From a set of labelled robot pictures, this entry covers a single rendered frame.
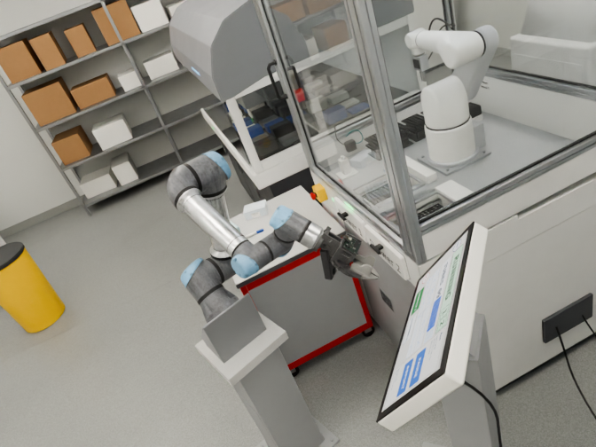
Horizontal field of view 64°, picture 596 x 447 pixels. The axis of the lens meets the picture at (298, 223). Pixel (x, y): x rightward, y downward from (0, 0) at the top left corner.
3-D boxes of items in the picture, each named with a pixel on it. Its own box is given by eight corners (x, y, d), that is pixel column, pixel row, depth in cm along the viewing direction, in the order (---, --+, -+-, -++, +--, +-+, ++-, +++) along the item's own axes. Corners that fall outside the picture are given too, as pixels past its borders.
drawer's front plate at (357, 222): (366, 243, 203) (360, 223, 198) (339, 215, 228) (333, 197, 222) (370, 241, 204) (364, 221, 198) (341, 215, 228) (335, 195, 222)
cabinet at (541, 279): (455, 427, 211) (425, 298, 169) (353, 299, 298) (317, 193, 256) (623, 327, 225) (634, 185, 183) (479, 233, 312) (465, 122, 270)
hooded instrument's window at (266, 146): (254, 173, 277) (223, 101, 253) (201, 109, 427) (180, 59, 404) (419, 97, 294) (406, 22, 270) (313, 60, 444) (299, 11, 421)
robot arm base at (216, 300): (209, 322, 171) (192, 300, 173) (208, 329, 185) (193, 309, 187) (242, 296, 177) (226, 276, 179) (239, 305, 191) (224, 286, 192)
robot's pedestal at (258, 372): (293, 490, 210) (227, 383, 171) (256, 449, 233) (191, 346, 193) (340, 441, 222) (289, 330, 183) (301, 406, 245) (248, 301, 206)
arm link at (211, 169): (206, 277, 194) (174, 160, 162) (234, 258, 202) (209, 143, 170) (223, 290, 187) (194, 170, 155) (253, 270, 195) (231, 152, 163)
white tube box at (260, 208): (246, 221, 264) (243, 213, 262) (247, 212, 272) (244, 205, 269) (268, 215, 262) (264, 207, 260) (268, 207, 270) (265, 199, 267)
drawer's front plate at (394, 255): (405, 281, 177) (400, 259, 171) (369, 246, 201) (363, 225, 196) (410, 278, 177) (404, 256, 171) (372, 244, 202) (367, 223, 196)
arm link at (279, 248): (254, 250, 152) (260, 233, 143) (278, 233, 158) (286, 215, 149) (270, 269, 150) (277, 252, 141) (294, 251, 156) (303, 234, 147)
